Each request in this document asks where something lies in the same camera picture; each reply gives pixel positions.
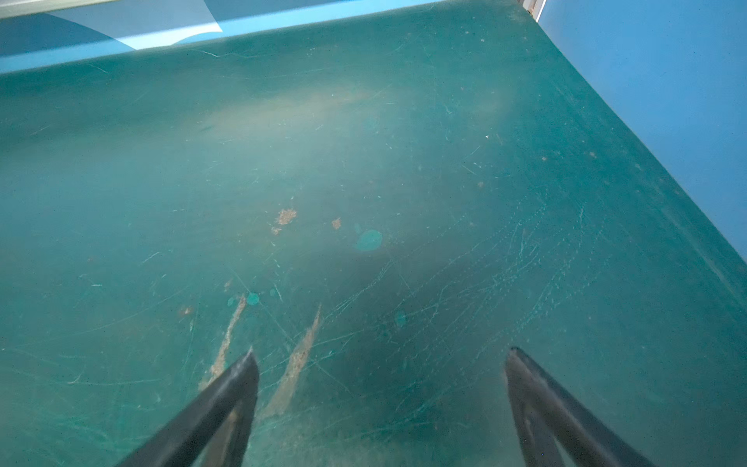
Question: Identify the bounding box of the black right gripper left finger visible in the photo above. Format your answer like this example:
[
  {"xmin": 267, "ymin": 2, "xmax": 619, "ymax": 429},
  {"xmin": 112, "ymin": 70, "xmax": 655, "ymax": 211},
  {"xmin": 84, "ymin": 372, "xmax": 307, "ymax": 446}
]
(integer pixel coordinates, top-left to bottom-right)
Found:
[{"xmin": 119, "ymin": 350, "xmax": 260, "ymax": 466}]

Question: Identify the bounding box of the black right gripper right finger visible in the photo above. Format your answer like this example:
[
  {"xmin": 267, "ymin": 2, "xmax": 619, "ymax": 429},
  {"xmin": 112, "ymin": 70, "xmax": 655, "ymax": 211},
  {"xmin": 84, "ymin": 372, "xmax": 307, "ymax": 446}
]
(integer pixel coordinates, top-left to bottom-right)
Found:
[{"xmin": 505, "ymin": 346, "xmax": 654, "ymax": 467}]

